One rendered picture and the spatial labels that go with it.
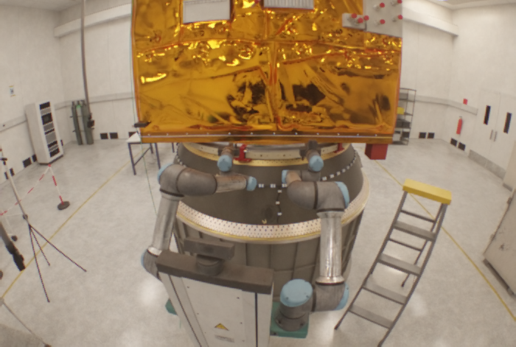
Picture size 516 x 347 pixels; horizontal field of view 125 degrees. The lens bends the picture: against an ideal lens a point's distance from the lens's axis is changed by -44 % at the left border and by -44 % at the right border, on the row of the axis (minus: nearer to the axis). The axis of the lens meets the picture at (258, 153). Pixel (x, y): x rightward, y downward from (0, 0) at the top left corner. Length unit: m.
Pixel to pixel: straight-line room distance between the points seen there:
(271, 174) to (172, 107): 0.83
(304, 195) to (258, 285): 0.44
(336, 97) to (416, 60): 7.42
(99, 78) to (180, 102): 7.35
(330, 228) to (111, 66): 8.17
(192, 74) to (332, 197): 1.14
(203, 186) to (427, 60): 8.84
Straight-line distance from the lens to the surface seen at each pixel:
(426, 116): 9.47
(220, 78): 1.55
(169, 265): 0.70
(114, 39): 8.50
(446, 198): 1.87
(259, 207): 1.65
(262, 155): 1.59
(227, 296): 0.72
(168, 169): 1.02
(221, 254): 0.60
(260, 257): 1.84
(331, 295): 0.95
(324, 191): 0.94
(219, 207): 1.73
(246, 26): 1.54
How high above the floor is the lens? 2.28
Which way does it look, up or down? 21 degrees down
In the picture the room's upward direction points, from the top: straight up
